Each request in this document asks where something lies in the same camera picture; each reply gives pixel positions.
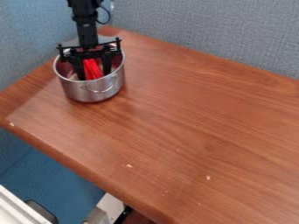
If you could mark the white appliance with black part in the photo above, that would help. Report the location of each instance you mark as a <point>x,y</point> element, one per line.
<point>18,211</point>

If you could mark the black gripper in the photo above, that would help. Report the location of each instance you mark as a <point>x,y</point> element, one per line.
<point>89,48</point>

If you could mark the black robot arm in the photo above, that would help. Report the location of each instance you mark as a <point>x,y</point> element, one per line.
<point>89,8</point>

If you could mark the white table leg bracket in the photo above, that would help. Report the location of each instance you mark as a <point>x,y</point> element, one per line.
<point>105,211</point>

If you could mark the stainless steel pot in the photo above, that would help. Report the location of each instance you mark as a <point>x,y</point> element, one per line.
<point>90,90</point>

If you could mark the red plastic block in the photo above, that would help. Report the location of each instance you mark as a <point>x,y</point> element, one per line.
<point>92,69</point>

